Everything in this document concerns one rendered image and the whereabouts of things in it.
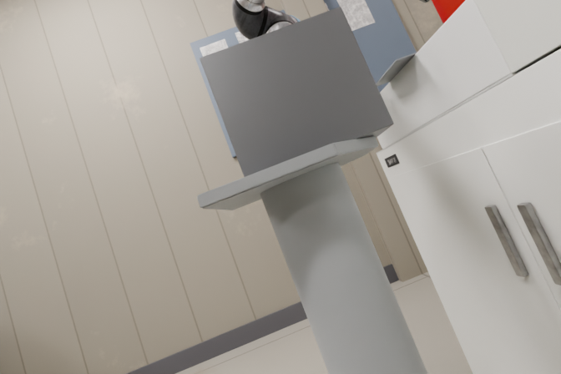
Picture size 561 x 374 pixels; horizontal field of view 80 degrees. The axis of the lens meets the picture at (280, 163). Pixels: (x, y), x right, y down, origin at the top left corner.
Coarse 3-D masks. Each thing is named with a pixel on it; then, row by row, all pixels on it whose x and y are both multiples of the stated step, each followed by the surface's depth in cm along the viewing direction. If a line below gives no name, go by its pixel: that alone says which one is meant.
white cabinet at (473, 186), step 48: (480, 96) 58; (528, 96) 49; (432, 144) 77; (480, 144) 62; (528, 144) 52; (432, 192) 84; (480, 192) 67; (528, 192) 55; (432, 240) 94; (480, 240) 72; (528, 240) 59; (480, 288) 79; (528, 288) 63; (480, 336) 88; (528, 336) 69
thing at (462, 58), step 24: (456, 24) 57; (480, 24) 53; (432, 48) 65; (456, 48) 59; (480, 48) 54; (408, 72) 76; (432, 72) 68; (456, 72) 61; (480, 72) 56; (504, 72) 52; (384, 96) 91; (408, 96) 79; (432, 96) 71; (456, 96) 64; (408, 120) 83; (384, 144) 102
